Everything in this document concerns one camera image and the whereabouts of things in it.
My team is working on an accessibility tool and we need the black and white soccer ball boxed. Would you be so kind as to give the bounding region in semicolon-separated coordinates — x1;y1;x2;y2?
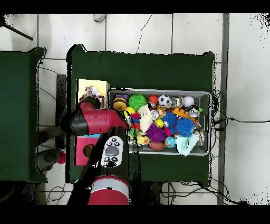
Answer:
158;94;171;107

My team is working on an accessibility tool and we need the white baseball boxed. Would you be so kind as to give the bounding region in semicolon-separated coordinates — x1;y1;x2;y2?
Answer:
182;95;195;108

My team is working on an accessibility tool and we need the grey emergency stop red button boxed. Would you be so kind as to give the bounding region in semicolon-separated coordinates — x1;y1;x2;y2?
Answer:
36;147;66;173

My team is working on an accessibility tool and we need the large green spiky ball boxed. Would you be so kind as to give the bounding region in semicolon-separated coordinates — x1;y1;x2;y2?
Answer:
128;93;148;111

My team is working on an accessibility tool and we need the black cable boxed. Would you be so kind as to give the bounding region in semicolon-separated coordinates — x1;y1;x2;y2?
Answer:
214;117;270;124

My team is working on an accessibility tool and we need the cream knitted cloth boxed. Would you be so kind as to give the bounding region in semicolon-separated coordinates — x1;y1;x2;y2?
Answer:
137;104;153;134

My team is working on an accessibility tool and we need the large blue spiky ball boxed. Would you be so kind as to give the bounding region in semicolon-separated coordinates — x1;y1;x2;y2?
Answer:
176;117;196;137

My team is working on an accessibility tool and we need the multicoloured spiky caterpillar toy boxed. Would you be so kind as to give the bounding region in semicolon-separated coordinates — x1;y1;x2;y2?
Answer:
129;113;141;138

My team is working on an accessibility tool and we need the wooden burger toy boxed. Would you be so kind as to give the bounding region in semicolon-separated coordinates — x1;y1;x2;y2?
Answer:
112;97;128;112

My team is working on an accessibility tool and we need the multicoloured patterned cloth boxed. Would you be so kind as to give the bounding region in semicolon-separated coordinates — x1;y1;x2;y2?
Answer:
84;85;103;98

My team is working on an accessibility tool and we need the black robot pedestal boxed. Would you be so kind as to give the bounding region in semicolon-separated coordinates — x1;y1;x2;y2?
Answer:
129;181;163;205

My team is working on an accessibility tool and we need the mint green knitted cloth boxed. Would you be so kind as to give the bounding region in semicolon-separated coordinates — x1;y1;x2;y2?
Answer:
174;133;199;157

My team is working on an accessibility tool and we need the black tripod leg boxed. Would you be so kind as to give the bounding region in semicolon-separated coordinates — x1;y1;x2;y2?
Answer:
0;20;34;41

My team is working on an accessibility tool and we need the purple spiky ball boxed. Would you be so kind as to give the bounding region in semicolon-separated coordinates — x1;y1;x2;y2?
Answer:
145;123;166;143

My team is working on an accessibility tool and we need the silver mesh bin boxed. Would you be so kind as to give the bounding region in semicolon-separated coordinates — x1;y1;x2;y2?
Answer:
108;88;212;156

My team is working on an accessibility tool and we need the wooden box with three holes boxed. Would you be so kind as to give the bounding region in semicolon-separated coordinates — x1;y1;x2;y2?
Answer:
74;79;110;166

